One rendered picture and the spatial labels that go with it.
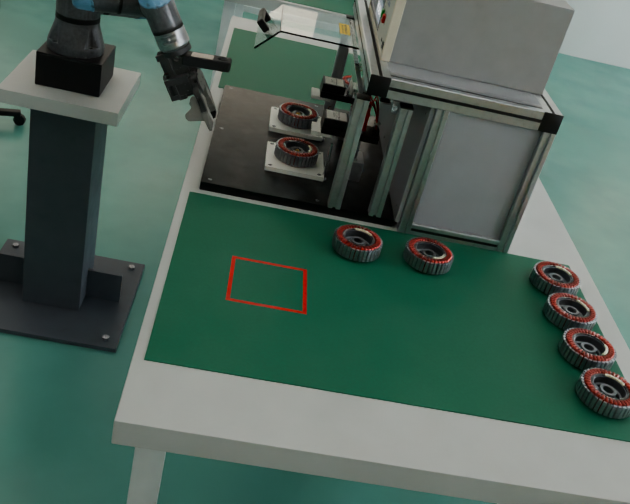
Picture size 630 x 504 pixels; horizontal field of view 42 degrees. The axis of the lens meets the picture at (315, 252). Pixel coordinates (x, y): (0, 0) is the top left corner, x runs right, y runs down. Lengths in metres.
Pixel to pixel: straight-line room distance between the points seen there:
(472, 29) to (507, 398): 0.82
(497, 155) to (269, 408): 0.86
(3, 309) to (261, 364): 1.39
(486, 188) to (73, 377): 1.30
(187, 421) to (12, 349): 1.32
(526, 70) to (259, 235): 0.72
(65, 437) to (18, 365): 0.31
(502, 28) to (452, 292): 0.60
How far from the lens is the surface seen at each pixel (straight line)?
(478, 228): 2.00
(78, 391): 2.45
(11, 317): 2.67
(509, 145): 1.92
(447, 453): 1.41
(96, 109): 2.26
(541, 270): 1.95
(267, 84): 2.64
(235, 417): 1.34
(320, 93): 2.26
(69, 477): 2.23
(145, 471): 1.43
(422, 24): 1.89
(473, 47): 1.92
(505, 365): 1.65
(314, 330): 1.56
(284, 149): 2.06
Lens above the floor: 1.67
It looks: 31 degrees down
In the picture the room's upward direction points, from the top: 15 degrees clockwise
